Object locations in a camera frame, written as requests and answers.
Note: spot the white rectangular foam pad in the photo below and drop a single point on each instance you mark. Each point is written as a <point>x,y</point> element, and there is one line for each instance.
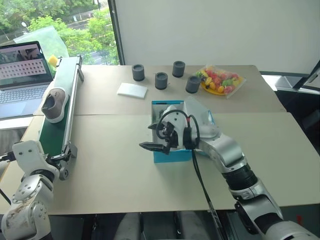
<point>132,90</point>

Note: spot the green belt conveyor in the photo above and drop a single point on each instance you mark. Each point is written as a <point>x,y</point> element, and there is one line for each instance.
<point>56,125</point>

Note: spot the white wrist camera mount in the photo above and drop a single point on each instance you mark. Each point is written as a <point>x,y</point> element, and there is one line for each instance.
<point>178,117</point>
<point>30,152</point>

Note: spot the taupe suede shoe white sole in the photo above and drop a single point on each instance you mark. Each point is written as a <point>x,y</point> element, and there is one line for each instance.
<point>56,106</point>

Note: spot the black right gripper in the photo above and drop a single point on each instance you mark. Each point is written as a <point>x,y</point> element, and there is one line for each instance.
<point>170,135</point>

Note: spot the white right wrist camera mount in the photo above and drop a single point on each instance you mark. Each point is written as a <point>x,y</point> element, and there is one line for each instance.
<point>178,117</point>

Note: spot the yellow plastic plate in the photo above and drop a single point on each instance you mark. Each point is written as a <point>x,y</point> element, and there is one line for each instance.
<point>212,92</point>

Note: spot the silver open laptop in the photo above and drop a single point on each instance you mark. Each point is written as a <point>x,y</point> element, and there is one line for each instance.
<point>20,90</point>

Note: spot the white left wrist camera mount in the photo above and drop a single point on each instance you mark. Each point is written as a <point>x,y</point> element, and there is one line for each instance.
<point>30,152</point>

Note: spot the translucent green plastic sheet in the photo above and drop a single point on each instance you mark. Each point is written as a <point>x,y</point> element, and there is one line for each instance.
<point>50,40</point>

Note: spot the blue cardboard shoebox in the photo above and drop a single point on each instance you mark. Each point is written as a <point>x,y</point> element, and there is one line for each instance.
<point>172,157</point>

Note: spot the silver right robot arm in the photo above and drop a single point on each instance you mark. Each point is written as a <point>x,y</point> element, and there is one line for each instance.
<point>230,152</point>

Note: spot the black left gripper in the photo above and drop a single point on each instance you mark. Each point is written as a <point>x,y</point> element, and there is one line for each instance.
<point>61,172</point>

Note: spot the dark framed tilted panel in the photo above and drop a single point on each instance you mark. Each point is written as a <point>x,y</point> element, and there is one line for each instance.
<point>308,75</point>

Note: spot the yellow foam block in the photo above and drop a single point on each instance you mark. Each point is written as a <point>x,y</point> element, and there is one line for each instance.
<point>52,60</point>

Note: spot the clear bag of toy fruit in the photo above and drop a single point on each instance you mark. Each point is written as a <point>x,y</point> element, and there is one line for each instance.
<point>220,80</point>

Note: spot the dark grey cylinder cup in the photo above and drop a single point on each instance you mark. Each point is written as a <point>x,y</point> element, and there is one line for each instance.
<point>178,70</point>
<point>138,73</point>
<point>161,82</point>
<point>192,85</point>

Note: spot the dark window frame post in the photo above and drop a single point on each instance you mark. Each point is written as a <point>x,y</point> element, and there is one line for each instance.
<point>117,32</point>

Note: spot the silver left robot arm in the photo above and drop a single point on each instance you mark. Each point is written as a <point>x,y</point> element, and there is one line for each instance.
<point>25,200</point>

